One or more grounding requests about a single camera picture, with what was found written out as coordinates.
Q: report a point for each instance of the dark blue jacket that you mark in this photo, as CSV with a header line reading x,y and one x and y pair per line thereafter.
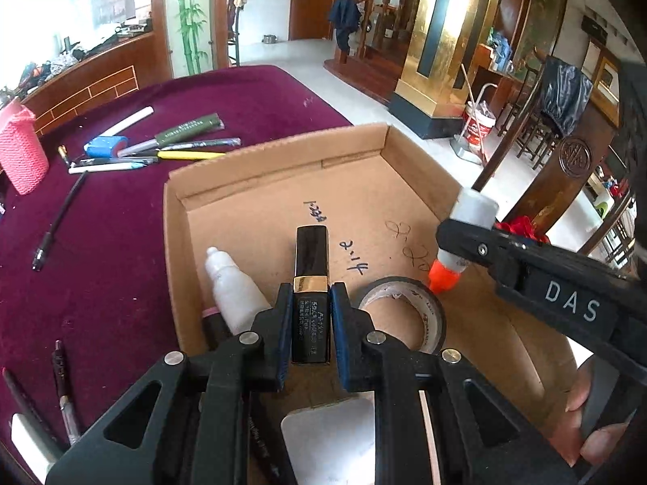
x,y
343,17

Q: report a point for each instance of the white charger adapter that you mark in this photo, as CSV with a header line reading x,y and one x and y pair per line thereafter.
x,y
30,437

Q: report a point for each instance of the white bucket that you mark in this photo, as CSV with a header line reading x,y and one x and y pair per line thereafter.
x,y
477,124

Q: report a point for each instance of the wooden counter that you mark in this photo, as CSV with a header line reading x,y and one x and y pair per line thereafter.
x,y
101,86

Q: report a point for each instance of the white bottle orange cap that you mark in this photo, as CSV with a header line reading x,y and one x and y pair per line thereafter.
x,y
472,207

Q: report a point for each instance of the carved wooden chair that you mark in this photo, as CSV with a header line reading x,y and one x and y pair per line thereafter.
x,y
573,159

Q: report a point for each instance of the black lipstick tube gold band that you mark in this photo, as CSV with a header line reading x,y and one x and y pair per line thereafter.
x,y
311,257

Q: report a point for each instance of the white glue bottle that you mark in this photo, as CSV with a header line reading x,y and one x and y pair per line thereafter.
x,y
235,288

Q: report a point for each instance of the red ribbon bow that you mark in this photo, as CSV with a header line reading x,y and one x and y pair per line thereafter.
x,y
520,226

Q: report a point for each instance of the gold pillar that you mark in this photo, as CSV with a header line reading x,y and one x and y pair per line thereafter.
x,y
450,25

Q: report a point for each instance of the green pen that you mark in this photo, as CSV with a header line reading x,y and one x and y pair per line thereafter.
x,y
189,129

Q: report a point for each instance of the bamboo painting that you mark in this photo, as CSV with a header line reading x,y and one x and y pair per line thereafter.
x,y
189,15

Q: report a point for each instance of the white stick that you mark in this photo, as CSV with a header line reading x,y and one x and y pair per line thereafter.
x,y
126,121

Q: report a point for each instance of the person's right hand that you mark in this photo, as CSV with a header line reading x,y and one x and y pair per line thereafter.
x,y
566,434

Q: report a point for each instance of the broom with dustpan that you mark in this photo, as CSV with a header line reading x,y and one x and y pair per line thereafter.
x,y
470,111

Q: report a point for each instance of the pink-capped black marker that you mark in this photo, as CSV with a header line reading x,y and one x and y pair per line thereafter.
x,y
215,323

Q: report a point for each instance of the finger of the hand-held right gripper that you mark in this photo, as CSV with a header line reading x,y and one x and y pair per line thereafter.
x,y
470,245

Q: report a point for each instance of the white pen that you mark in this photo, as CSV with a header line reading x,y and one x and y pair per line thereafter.
x,y
111,165

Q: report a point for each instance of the metal bowl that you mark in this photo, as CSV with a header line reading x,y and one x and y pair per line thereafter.
x,y
269,39

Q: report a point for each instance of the wooden stair railing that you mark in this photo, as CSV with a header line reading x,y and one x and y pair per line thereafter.
x,y
384,15

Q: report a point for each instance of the gold-tipped black pen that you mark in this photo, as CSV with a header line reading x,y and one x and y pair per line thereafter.
x,y
64,155

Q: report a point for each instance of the pink crochet bottle cover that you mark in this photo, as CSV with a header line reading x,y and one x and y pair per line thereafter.
x,y
20,151

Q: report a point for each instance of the yellow pen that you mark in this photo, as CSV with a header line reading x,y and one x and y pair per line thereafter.
x,y
192,154

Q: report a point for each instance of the clear grey pen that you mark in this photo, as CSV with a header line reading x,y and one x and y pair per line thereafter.
x,y
177,146

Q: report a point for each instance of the thin dark pen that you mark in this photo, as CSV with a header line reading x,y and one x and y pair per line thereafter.
x,y
25,404

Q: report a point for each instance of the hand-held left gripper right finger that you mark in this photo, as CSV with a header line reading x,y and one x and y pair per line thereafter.
x,y
341,343

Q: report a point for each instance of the black tape roll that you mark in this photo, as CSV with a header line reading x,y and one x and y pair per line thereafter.
x,y
434,323

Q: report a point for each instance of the black plastic bag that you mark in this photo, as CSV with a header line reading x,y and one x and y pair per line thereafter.
x,y
563,91

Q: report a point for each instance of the black and silver pen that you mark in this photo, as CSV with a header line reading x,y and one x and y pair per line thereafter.
x,y
65,394

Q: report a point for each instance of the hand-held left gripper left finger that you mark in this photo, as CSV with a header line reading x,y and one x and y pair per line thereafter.
x,y
283,343

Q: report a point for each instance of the cardboard box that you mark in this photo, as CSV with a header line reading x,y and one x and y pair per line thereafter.
x,y
404,187

